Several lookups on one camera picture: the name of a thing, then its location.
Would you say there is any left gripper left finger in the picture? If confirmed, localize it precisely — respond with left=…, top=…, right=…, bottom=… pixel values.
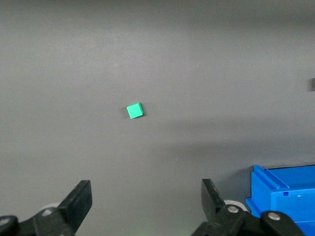
left=0, top=180, right=93, bottom=236

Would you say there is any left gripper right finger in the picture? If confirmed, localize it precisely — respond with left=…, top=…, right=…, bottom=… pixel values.
left=190, top=178, right=306, bottom=236

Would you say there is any green cube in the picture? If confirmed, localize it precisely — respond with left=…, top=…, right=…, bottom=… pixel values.
left=126, top=102, right=146, bottom=119

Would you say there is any blue plastic bin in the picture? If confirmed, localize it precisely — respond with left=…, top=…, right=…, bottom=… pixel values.
left=245, top=164, right=315, bottom=236

